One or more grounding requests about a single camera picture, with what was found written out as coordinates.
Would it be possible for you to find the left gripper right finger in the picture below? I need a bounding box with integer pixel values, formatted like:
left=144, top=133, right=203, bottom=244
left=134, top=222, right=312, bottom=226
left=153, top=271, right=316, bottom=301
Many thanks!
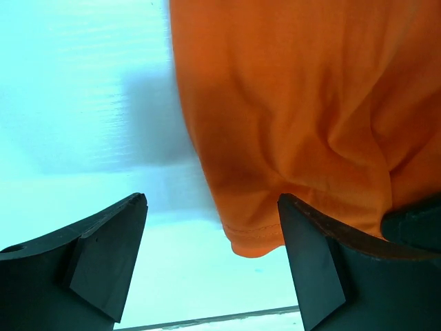
left=278, top=194, right=440, bottom=330

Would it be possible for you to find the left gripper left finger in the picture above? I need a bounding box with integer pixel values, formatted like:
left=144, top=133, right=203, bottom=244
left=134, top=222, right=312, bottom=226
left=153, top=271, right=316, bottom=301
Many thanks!
left=1, top=193, right=148, bottom=330

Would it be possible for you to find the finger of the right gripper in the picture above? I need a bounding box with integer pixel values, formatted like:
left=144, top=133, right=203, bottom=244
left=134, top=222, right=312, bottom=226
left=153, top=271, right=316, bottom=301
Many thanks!
left=381, top=194, right=440, bottom=253

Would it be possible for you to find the orange t shirt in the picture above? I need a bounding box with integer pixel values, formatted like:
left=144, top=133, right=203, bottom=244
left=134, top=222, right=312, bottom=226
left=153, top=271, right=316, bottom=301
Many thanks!
left=170, top=1, right=440, bottom=258

